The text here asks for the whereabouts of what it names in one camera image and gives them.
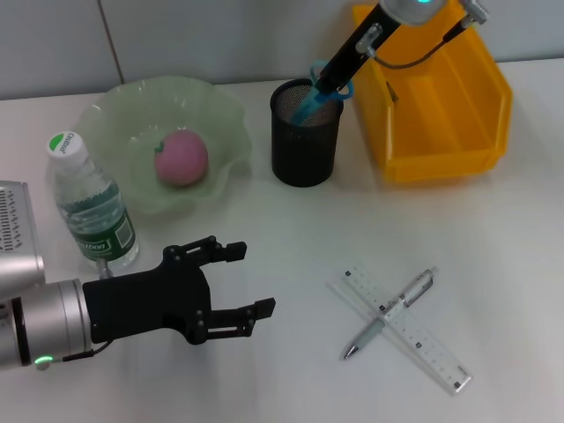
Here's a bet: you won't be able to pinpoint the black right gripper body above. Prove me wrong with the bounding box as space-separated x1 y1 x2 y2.
323 3 403 88

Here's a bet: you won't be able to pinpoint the green wavy glass fruit plate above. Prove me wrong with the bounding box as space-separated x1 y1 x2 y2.
72 75 253 217

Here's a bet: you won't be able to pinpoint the transparent plastic ruler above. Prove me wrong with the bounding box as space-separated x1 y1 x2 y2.
325 266 475 396

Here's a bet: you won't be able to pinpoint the black mesh pen holder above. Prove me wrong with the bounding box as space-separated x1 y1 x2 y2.
269 78 345 188

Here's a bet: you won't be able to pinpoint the blue scissors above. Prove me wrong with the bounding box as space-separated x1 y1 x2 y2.
290 60 356 127

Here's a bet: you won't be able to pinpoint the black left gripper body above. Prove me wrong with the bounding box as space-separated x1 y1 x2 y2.
82 245 212 346

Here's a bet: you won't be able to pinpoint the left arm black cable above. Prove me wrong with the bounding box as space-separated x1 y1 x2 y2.
61 258 112 363

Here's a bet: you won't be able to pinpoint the pink toy peach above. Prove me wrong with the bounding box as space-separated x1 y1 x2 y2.
152 130 209 189

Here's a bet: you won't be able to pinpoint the clear green-label water bottle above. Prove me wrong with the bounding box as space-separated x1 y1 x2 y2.
46 130 141 272

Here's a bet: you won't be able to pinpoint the silver ballpoint pen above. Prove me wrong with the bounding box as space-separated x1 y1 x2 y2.
342 265 439 361

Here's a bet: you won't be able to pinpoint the yellow plastic bin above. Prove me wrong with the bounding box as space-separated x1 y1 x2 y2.
351 0 515 184

